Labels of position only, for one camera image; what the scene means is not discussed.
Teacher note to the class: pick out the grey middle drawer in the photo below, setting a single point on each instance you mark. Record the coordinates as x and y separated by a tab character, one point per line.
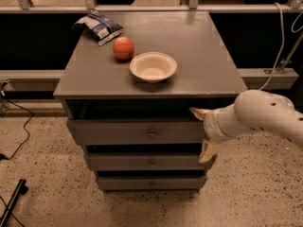
145	161

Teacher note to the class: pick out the black metal bar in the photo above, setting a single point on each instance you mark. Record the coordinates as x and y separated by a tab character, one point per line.
19	190

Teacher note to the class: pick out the grey wooden drawer cabinet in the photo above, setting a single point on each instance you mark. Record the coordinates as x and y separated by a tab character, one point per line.
96	85

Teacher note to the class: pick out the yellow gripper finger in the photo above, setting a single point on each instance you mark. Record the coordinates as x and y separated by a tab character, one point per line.
209	149
199	113

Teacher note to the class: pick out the grey drawer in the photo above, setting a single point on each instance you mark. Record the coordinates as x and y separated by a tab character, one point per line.
126	132
169	183
145	161

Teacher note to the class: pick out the red apple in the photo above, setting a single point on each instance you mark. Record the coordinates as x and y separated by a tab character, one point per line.
123	48

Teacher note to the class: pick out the grey top drawer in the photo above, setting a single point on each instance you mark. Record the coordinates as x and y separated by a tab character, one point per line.
126	132

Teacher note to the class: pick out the blue white chip bag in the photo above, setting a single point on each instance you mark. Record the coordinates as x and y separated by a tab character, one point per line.
101	27

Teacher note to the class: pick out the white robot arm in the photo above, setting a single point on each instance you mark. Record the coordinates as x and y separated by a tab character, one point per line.
252	110

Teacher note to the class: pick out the white paper bowl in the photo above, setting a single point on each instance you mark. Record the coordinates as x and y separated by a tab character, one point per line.
153	67

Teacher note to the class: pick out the grey bottom drawer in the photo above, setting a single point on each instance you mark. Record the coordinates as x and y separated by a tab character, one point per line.
169	183

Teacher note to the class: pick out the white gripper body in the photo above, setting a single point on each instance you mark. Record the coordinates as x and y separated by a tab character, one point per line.
210	126

